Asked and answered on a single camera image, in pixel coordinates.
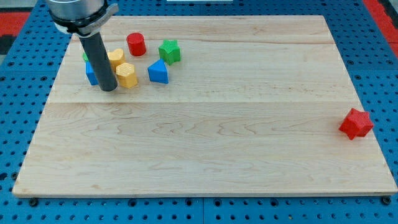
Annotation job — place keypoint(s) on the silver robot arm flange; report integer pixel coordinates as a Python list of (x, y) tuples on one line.
[(81, 17)]

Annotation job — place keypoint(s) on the green star block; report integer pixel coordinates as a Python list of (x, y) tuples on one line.
[(169, 51)]

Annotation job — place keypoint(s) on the red star block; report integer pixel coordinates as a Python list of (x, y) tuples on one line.
[(356, 124)]

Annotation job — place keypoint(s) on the light wooden board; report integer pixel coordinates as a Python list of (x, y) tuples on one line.
[(251, 110)]

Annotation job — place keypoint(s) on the blue triangular block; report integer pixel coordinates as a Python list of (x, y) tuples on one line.
[(158, 72)]

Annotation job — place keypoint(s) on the yellow hexagon block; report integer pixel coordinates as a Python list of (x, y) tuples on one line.
[(126, 74)]

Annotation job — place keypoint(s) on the red cylinder block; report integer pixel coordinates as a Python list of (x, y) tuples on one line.
[(136, 44)]

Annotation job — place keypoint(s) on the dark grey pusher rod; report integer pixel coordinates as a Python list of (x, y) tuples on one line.
[(98, 58)]

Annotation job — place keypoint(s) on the yellow heart block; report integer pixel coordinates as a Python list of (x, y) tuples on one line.
[(116, 58)]

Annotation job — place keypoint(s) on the blue cube block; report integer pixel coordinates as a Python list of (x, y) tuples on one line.
[(90, 74)]

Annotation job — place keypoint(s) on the green block behind rod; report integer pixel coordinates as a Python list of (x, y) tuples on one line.
[(85, 58)]

